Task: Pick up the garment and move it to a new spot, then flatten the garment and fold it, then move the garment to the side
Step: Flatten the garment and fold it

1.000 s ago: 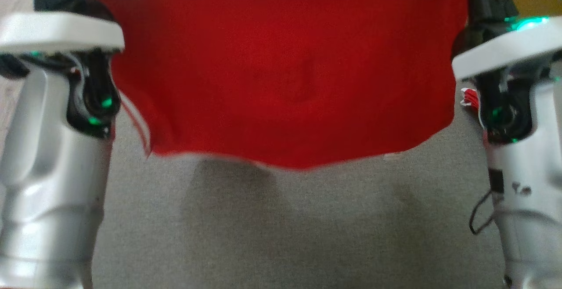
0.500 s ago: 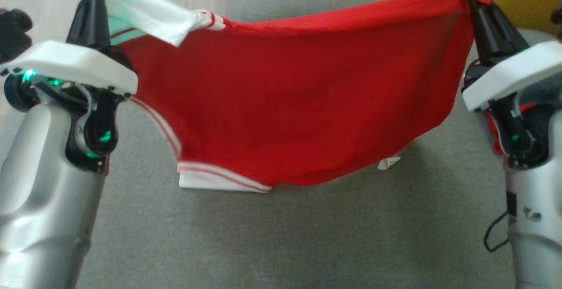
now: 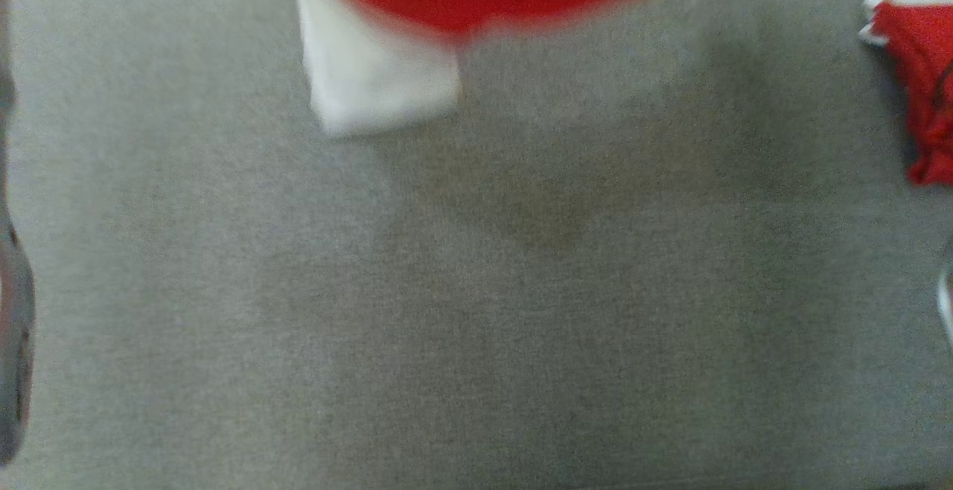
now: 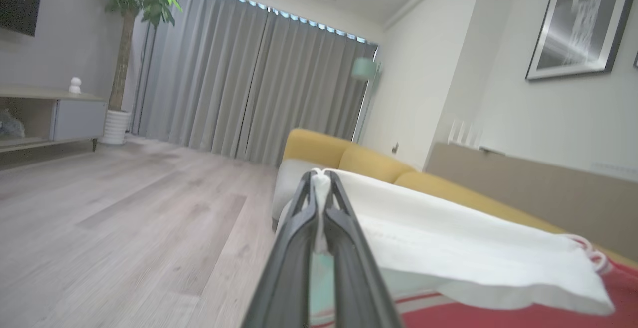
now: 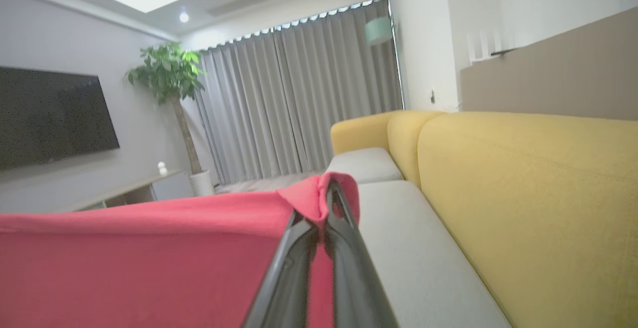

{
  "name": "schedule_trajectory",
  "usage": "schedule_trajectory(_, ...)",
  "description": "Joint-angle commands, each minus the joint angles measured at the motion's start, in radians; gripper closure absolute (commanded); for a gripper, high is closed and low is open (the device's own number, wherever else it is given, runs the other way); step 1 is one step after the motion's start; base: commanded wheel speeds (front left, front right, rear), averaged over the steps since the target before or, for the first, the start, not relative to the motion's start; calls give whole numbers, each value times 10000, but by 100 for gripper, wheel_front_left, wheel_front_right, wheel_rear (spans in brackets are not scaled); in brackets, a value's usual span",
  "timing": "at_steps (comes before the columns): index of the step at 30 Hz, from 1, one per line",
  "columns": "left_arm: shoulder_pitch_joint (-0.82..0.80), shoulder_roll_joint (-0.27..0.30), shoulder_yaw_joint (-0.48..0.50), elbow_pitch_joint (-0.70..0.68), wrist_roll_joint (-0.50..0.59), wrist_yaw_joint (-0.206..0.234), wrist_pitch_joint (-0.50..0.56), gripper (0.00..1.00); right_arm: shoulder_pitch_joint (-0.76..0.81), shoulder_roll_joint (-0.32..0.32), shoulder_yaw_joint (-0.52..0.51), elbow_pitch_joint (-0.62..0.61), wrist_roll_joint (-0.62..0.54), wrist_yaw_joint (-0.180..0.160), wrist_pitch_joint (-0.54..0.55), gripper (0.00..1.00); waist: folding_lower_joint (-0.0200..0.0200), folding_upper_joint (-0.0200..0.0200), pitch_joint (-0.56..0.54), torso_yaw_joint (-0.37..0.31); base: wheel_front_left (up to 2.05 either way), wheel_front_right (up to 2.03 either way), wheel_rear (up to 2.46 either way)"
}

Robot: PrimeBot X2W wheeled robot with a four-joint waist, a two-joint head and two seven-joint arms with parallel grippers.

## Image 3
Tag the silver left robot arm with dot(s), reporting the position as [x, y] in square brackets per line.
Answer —
[15, 326]

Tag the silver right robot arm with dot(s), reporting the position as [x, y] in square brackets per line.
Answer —
[946, 304]

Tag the red Bulls 23 jersey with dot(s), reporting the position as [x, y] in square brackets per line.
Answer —
[923, 88]

